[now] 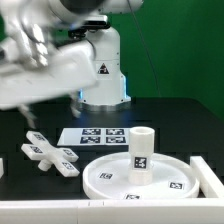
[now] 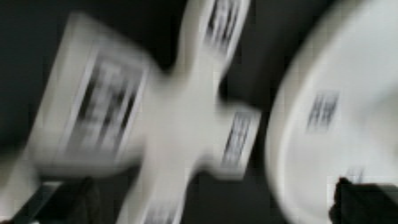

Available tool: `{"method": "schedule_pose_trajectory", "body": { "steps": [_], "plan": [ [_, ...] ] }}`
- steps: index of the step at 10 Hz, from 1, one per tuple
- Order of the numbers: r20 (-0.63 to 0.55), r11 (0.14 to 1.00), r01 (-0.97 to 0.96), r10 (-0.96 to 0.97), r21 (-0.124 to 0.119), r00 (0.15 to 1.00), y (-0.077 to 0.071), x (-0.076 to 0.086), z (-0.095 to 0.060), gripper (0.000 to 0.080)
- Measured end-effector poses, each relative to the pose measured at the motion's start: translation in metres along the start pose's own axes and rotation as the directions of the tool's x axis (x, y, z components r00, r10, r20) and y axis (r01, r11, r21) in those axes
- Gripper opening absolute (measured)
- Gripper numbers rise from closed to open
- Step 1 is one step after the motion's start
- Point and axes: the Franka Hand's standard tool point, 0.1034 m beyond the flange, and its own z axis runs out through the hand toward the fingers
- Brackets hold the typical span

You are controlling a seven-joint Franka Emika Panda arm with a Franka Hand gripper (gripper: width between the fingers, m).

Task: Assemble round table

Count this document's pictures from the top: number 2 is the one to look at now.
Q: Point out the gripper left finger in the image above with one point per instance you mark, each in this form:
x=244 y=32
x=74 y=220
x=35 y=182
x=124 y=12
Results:
x=63 y=204

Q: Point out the white cross-shaped table base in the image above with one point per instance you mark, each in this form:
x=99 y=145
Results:
x=134 y=116

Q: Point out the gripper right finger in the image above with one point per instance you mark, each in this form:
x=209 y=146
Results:
x=365 y=203

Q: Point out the white round table top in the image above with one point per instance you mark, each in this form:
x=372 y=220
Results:
x=333 y=126

